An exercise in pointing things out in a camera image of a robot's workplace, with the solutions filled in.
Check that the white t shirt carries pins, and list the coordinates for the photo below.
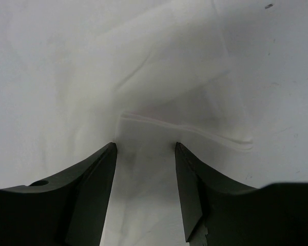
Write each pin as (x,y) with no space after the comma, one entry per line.
(74,75)

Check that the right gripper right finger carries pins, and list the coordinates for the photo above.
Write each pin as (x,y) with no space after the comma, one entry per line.
(217,210)

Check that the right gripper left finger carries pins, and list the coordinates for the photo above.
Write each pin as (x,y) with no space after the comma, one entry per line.
(67,208)

